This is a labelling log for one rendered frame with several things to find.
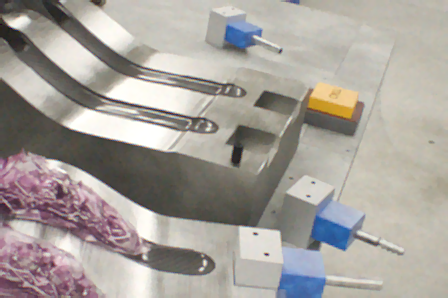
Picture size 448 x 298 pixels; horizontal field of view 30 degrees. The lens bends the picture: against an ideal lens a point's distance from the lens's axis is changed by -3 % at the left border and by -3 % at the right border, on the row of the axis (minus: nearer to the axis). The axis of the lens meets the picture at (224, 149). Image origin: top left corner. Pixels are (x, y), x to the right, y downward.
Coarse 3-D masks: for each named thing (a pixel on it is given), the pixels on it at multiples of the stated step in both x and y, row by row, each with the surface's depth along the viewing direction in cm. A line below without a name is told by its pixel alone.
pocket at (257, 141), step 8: (240, 128) 91; (248, 128) 91; (232, 136) 89; (240, 136) 92; (248, 136) 92; (256, 136) 91; (264, 136) 91; (272, 136) 91; (232, 144) 91; (248, 144) 92; (256, 144) 92; (264, 144) 91; (272, 144) 91; (256, 152) 92; (264, 152) 92; (272, 152) 90
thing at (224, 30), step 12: (216, 12) 136; (228, 12) 137; (240, 12) 138; (216, 24) 137; (228, 24) 136; (240, 24) 136; (216, 36) 137; (228, 36) 136; (240, 36) 134; (252, 36) 135; (276, 48) 132
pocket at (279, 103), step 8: (264, 96) 101; (272, 96) 101; (280, 96) 100; (288, 96) 100; (256, 104) 98; (264, 104) 101; (272, 104) 101; (280, 104) 101; (288, 104) 101; (296, 104) 100; (280, 112) 101; (288, 112) 101; (296, 112) 100
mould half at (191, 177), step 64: (64, 0) 106; (0, 64) 88; (64, 64) 95; (192, 64) 106; (0, 128) 89; (64, 128) 86; (128, 128) 88; (256, 128) 91; (128, 192) 87; (192, 192) 85; (256, 192) 84
